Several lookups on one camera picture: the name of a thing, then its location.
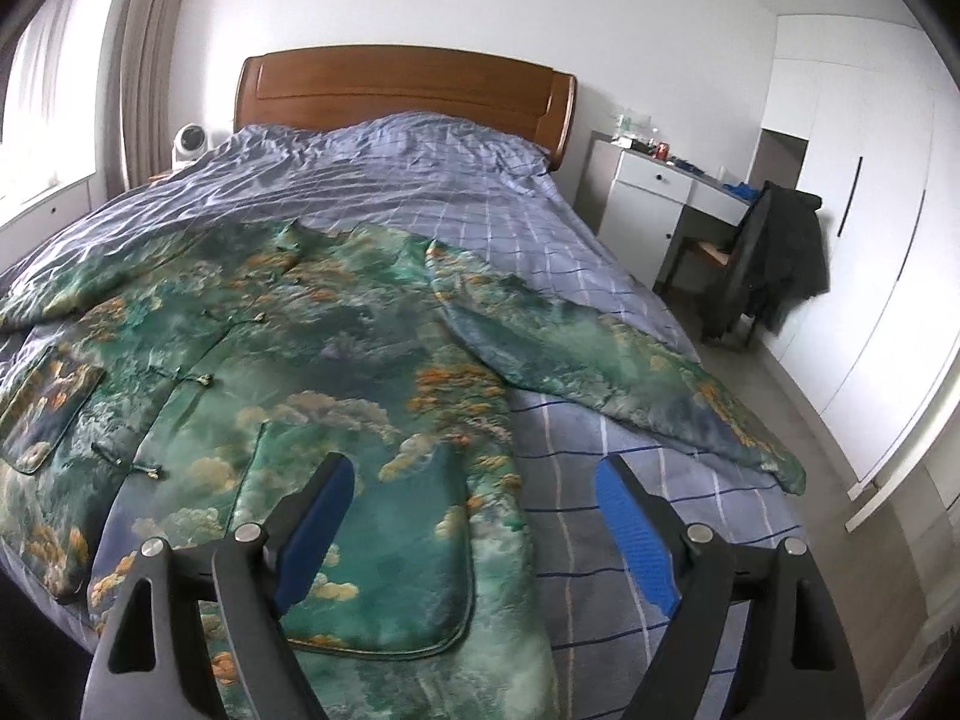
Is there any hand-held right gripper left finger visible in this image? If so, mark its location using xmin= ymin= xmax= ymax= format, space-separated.
xmin=79 ymin=452 xmax=356 ymax=720

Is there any small white fan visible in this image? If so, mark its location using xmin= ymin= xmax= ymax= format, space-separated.
xmin=171 ymin=126 xmax=215 ymax=169

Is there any white wardrobe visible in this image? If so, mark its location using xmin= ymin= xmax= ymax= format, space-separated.
xmin=754 ymin=15 xmax=960 ymax=492

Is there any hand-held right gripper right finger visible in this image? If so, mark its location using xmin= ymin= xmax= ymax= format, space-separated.
xmin=595 ymin=452 xmax=865 ymax=720

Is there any chair with dark jacket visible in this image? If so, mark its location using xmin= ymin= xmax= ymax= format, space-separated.
xmin=705 ymin=181 xmax=830 ymax=347

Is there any white desk with drawer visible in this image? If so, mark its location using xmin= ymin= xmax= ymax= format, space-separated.
xmin=579 ymin=130 xmax=755 ymax=293

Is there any green cloud print jacket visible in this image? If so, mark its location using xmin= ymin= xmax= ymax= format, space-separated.
xmin=0 ymin=217 xmax=807 ymax=720

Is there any beige curtain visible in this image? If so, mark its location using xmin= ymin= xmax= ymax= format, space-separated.
xmin=105 ymin=0 xmax=197 ymax=200

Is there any white window cabinet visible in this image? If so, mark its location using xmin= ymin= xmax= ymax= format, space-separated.
xmin=0 ymin=172 xmax=95 ymax=272

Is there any blue checked bed cover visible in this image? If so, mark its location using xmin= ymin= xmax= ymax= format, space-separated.
xmin=0 ymin=111 xmax=809 ymax=720

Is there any wooden headboard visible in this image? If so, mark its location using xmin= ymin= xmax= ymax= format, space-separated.
xmin=234 ymin=45 xmax=578 ymax=173

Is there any white sheer curtain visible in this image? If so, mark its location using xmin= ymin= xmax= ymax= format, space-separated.
xmin=0 ymin=0 xmax=102 ymax=192

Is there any wooden chair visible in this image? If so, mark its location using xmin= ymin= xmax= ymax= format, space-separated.
xmin=658 ymin=181 xmax=773 ymax=350

